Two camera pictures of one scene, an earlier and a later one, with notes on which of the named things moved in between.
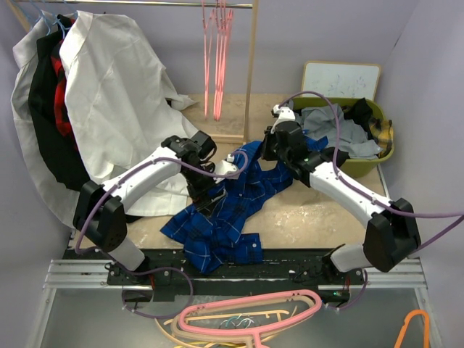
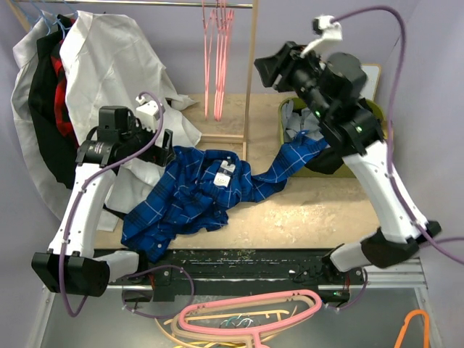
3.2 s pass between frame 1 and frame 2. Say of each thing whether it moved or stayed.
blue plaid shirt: moved
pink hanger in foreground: stayed
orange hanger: stayed
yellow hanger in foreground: stayed
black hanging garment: stayed
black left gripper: moved
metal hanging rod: stayed
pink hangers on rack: stayed
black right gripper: moved
